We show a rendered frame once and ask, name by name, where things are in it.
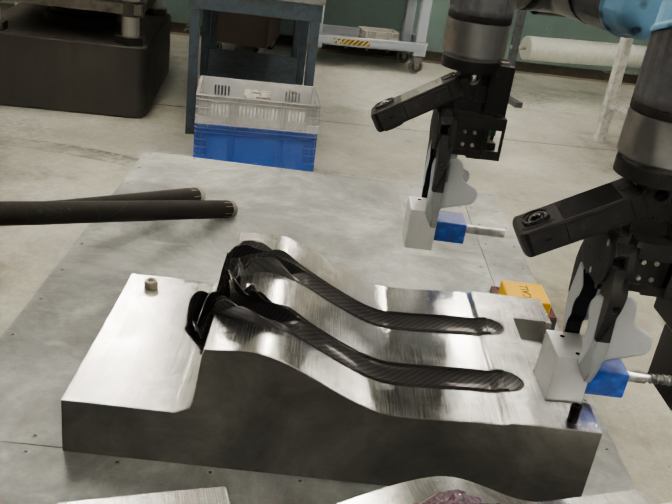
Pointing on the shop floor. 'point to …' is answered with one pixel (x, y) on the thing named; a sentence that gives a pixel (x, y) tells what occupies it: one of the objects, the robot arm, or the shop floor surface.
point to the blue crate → (255, 146)
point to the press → (84, 55)
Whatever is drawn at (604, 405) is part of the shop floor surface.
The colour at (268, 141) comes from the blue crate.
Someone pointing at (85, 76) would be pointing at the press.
